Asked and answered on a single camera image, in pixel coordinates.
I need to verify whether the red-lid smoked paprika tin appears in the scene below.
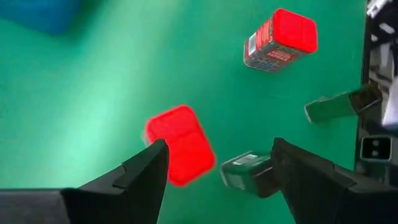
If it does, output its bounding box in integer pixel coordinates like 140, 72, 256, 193
243, 8, 319, 73
143, 104, 217, 188

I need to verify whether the blue plastic basket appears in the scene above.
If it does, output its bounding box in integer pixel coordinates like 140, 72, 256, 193
0, 0, 82, 35

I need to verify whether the silver rectangular camera box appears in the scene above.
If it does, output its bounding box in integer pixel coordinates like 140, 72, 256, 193
359, 134, 393, 162

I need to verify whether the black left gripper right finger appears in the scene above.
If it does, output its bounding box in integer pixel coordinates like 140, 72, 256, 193
271, 137, 398, 224

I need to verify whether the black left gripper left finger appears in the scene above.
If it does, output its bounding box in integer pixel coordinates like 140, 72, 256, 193
0, 138, 170, 224

